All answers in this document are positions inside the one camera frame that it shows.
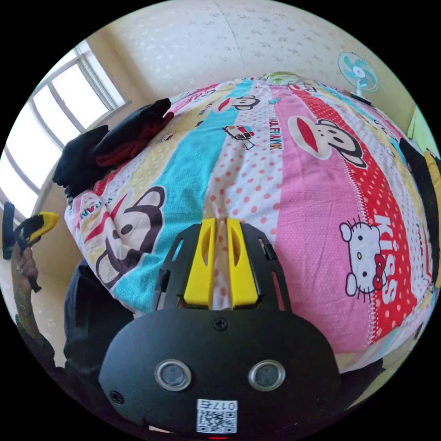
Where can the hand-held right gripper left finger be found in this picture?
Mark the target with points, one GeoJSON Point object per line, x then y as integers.
{"type": "Point", "coordinates": [199, 275]}

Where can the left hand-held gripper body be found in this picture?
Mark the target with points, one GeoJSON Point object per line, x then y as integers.
{"type": "Point", "coordinates": [21, 234]}

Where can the person's body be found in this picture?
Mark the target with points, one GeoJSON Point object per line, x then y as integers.
{"type": "Point", "coordinates": [93, 320]}

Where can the window with white frame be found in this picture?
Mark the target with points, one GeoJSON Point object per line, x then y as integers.
{"type": "Point", "coordinates": [44, 137]}

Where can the bed with cartoon printed sheet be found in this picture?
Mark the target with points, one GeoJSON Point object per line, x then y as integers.
{"type": "Point", "coordinates": [303, 213]}

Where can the person's left forearm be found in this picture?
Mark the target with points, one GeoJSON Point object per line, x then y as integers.
{"type": "Point", "coordinates": [29, 324]}

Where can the pile of clothes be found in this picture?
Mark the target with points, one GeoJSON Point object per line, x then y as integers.
{"type": "Point", "coordinates": [103, 144]}

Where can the green pillow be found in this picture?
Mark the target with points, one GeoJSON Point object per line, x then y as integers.
{"type": "Point", "coordinates": [283, 77]}

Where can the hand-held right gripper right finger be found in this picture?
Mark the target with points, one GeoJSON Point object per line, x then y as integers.
{"type": "Point", "coordinates": [243, 275]}

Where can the white fan with blue blades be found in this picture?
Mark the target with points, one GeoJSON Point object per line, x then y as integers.
{"type": "Point", "coordinates": [358, 72]}

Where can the person's left hand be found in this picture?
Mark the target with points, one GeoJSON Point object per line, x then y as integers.
{"type": "Point", "coordinates": [24, 267]}

